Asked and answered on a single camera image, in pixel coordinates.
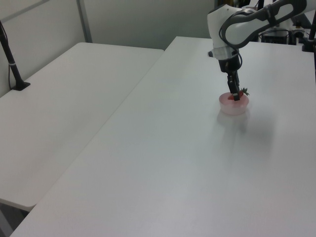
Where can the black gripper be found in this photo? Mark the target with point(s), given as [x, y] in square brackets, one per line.
[229, 64]

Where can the red strawberry with green leaves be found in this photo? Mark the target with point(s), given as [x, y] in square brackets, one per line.
[241, 94]

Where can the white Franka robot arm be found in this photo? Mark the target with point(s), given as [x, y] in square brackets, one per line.
[234, 27]

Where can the pink plastic bowl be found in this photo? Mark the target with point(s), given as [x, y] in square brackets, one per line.
[232, 108]

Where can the black equipment box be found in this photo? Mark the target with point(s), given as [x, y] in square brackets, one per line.
[275, 37]

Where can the white side table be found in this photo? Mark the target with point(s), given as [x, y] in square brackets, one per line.
[61, 111]

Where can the black stand pole with tie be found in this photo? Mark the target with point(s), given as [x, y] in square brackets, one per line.
[13, 66]

